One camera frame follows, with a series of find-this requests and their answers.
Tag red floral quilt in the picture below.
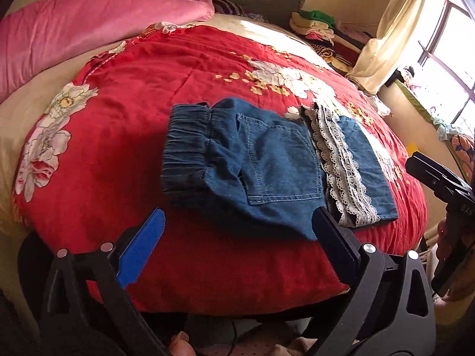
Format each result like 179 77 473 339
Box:
13 26 428 316

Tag stack of folded clothes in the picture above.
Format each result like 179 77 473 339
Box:
289 10 372 76

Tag dark metal window frame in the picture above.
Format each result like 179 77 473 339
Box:
418 0 474 129

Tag pink folded blanket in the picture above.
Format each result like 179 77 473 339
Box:
1 0 215 100

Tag colourful patterned cushion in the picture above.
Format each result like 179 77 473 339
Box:
450 134 474 183

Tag yellow box on floor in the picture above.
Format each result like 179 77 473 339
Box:
406 142 419 157

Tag blue denim pants with lace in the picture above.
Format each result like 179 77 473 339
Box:
161 98 398 240

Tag cream window curtain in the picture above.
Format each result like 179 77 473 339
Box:
346 0 426 95

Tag striped dark pillow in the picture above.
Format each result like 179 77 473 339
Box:
212 0 246 16

